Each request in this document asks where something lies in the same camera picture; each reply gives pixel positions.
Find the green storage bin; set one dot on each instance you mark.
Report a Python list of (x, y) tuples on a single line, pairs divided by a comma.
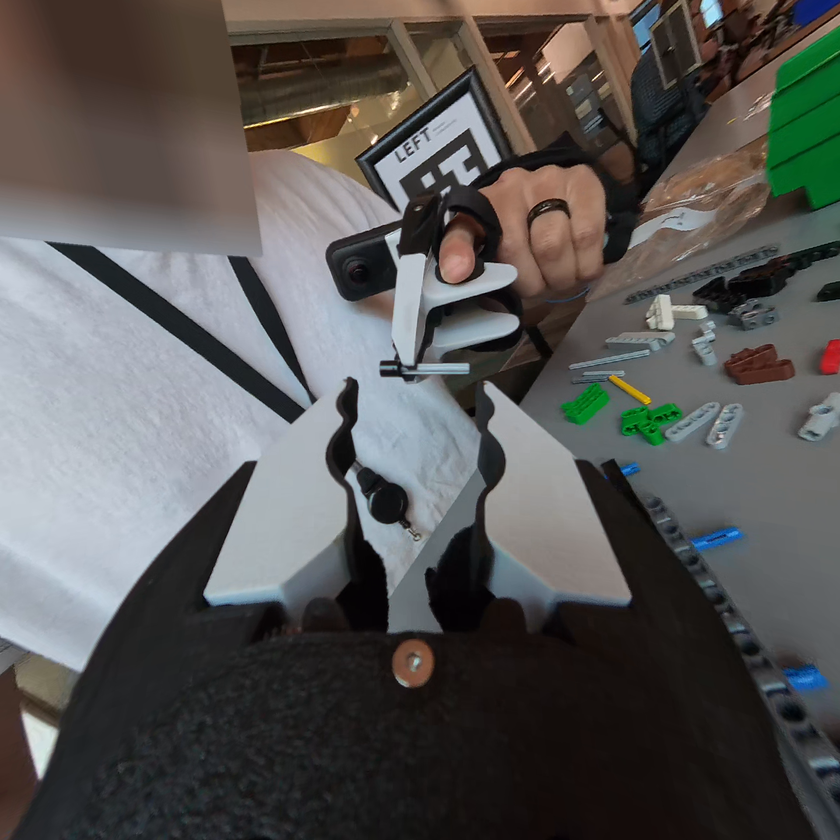
[(807, 131)]

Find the light grey lego axle connector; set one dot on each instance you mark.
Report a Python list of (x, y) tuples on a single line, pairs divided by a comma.
[(820, 417)]

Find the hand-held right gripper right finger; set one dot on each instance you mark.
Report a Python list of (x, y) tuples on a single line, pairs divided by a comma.
[(551, 525)]

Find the green ribbed lego piece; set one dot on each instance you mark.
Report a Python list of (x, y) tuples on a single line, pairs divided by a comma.
[(586, 403)]

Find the green lego cross connector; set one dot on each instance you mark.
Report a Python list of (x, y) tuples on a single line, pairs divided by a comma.
[(646, 420)]

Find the white lego connector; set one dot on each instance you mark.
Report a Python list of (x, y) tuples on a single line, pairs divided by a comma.
[(663, 312)]

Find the red lego piece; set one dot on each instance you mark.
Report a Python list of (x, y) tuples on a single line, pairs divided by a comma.
[(832, 358)]

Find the thin light grey lego liftarm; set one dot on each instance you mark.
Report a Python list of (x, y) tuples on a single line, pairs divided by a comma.
[(725, 426), (692, 422)]

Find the long dark grey lego beam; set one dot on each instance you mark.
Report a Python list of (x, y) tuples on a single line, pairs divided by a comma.
[(705, 584)]

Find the scattered lego parts spread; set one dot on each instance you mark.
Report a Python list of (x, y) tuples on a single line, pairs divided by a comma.
[(754, 315)]

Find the brown lego piece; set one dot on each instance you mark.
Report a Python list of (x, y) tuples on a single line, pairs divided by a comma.
[(754, 369)]

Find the black badge reel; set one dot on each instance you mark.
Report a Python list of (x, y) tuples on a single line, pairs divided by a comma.
[(384, 502)]

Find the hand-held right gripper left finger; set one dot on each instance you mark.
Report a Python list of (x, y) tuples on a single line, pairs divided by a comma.
[(289, 525)]

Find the black framed marker sign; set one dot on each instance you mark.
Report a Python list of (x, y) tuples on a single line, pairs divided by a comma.
[(433, 157)]

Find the person's left hand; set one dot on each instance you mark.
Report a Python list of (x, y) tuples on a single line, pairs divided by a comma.
[(558, 249)]

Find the grey lego axle black bush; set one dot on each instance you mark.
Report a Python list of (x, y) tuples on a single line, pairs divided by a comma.
[(439, 369)]

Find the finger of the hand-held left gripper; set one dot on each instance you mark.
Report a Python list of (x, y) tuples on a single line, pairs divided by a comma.
[(412, 308)]

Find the clear plastic bag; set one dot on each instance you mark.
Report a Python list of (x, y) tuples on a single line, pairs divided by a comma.
[(689, 197)]

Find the yellow lego axle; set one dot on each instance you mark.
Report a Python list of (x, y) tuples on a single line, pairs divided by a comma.
[(628, 388)]

